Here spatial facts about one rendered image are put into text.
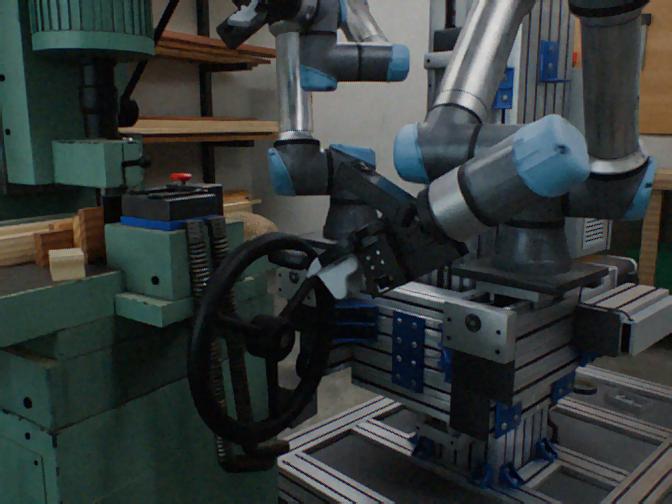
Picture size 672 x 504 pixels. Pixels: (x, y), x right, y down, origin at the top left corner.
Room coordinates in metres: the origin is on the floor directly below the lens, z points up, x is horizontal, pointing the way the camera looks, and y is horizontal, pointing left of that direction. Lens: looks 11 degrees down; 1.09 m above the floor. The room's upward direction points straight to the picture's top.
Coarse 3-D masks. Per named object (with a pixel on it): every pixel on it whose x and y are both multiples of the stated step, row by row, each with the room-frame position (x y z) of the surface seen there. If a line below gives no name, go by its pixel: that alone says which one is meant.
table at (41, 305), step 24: (24, 264) 0.87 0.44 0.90; (96, 264) 0.87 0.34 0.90; (264, 264) 1.08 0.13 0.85; (0, 288) 0.74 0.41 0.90; (24, 288) 0.74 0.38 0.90; (48, 288) 0.75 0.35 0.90; (72, 288) 0.77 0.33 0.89; (96, 288) 0.80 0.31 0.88; (120, 288) 0.83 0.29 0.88; (240, 288) 0.89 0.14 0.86; (0, 312) 0.70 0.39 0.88; (24, 312) 0.72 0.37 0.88; (48, 312) 0.74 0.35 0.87; (72, 312) 0.77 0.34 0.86; (96, 312) 0.80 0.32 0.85; (120, 312) 0.81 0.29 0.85; (144, 312) 0.79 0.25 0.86; (168, 312) 0.78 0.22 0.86; (192, 312) 0.81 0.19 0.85; (0, 336) 0.69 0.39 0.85; (24, 336) 0.72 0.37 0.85
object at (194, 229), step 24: (216, 216) 0.86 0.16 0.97; (192, 240) 0.80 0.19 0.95; (216, 240) 0.84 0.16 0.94; (192, 264) 0.81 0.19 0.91; (216, 264) 0.84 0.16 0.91; (216, 336) 0.82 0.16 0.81; (216, 360) 0.81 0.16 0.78; (240, 360) 0.85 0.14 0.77; (216, 384) 0.81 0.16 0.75; (240, 384) 0.85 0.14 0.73; (240, 408) 0.85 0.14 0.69; (240, 456) 0.85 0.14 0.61; (264, 456) 0.90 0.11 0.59
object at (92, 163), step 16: (64, 144) 1.01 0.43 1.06; (80, 144) 0.99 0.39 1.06; (96, 144) 0.96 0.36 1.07; (112, 144) 0.97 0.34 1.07; (128, 144) 0.99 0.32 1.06; (64, 160) 1.01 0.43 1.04; (80, 160) 0.99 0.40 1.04; (96, 160) 0.96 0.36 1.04; (112, 160) 0.97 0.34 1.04; (64, 176) 1.01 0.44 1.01; (80, 176) 0.99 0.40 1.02; (96, 176) 0.97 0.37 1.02; (112, 176) 0.97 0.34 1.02; (128, 176) 0.99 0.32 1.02
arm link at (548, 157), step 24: (552, 120) 0.61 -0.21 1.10; (504, 144) 0.63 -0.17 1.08; (528, 144) 0.61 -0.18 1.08; (552, 144) 0.59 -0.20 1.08; (576, 144) 0.62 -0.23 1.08; (480, 168) 0.64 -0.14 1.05; (504, 168) 0.62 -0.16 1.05; (528, 168) 0.60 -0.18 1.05; (552, 168) 0.59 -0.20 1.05; (576, 168) 0.59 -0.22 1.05; (480, 192) 0.63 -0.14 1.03; (504, 192) 0.62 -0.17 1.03; (528, 192) 0.61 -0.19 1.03; (552, 192) 0.61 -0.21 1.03; (480, 216) 0.64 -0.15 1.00; (504, 216) 0.63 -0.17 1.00
